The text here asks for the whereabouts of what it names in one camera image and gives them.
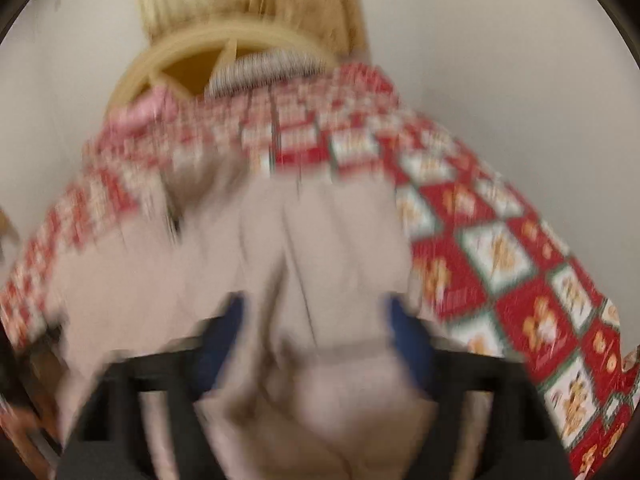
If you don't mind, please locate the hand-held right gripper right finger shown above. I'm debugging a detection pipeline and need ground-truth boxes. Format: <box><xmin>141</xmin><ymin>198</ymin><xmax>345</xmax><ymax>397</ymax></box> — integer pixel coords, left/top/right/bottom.
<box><xmin>382</xmin><ymin>297</ymin><xmax>576</xmax><ymax>480</ymax></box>

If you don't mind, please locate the red bear print bedsheet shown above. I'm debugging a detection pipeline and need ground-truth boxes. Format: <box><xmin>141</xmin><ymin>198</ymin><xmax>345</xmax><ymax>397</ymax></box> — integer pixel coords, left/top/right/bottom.
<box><xmin>0</xmin><ymin>62</ymin><xmax>640</xmax><ymax>480</ymax></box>

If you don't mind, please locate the striped pillow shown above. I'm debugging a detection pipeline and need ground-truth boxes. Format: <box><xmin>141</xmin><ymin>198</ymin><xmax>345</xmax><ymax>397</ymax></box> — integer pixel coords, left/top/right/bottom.
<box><xmin>205</xmin><ymin>50</ymin><xmax>336</xmax><ymax>96</ymax></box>

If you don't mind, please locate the beige quilted jacket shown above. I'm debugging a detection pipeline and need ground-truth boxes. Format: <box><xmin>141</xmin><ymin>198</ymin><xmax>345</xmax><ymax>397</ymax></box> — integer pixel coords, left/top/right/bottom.
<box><xmin>45</xmin><ymin>165</ymin><xmax>441</xmax><ymax>480</ymax></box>

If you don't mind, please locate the cream wooden headboard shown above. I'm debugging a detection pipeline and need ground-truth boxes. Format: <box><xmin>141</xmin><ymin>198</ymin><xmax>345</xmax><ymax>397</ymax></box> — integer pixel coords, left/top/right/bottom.
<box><xmin>107</xmin><ymin>30</ymin><xmax>346</xmax><ymax>111</ymax></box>

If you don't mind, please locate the pink crumpled blanket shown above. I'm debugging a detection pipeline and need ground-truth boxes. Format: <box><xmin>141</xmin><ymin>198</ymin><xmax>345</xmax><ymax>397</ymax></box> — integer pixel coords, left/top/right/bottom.
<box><xmin>107</xmin><ymin>85</ymin><xmax>186</xmax><ymax>133</ymax></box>

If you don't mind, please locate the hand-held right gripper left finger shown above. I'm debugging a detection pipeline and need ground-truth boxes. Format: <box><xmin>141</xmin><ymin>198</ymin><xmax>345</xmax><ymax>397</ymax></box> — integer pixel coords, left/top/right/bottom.
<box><xmin>57</xmin><ymin>292</ymin><xmax>251</xmax><ymax>480</ymax></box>

